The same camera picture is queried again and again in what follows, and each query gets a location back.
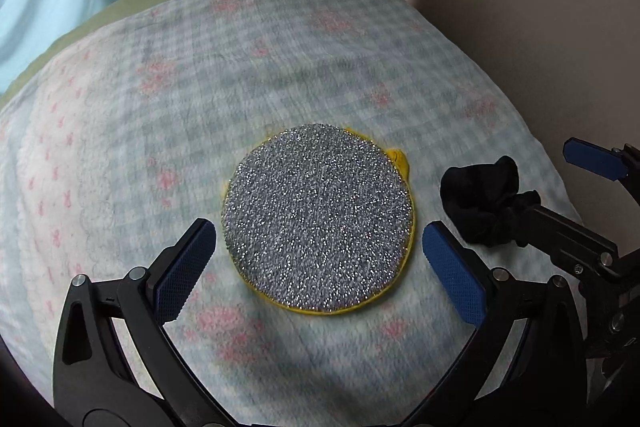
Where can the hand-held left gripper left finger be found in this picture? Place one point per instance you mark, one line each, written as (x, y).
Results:
(185, 272)

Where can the checked floral blanket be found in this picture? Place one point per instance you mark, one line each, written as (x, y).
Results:
(200, 97)

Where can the round silver scrubber yellow rim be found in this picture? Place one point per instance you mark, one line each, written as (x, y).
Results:
(320, 227)

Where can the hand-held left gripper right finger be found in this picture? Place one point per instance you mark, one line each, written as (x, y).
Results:
(452, 277)

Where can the black scrunchie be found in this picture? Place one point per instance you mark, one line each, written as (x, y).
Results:
(475, 199)

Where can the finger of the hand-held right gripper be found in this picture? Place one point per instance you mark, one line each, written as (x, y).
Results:
(595, 159)
(565, 232)

